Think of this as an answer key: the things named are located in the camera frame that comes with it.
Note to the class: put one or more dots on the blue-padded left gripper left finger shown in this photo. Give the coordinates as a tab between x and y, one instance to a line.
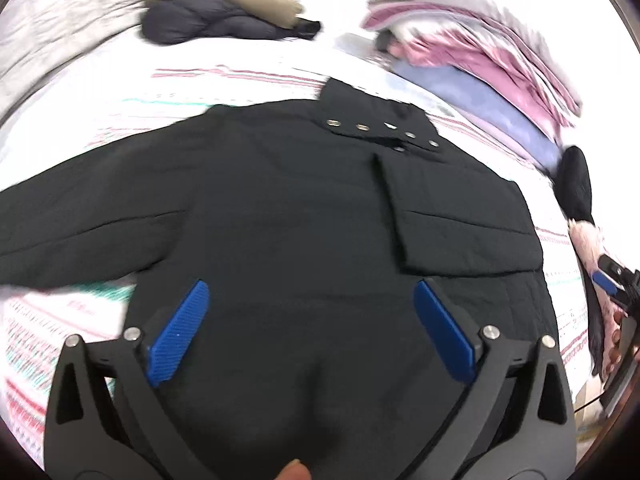
104	419

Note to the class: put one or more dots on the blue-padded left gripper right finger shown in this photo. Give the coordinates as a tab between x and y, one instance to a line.
514	419

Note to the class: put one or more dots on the black quilted jacket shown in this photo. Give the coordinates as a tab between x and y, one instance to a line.
311	221

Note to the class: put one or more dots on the right hand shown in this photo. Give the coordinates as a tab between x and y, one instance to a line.
612	323

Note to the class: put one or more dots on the left hand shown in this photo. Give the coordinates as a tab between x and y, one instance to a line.
294	470

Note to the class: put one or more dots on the black fluffy garment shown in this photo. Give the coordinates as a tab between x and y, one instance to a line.
572	185

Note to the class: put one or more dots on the blue folded blanket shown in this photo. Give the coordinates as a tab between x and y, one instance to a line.
485	108

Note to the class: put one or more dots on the pink folded blanket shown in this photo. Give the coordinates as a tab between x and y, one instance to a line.
520	69

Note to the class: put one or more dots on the patterned pink green bedspread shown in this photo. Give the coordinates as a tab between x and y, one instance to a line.
126	86

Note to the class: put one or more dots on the navy and olive folded jacket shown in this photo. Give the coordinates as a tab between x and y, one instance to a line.
168	22

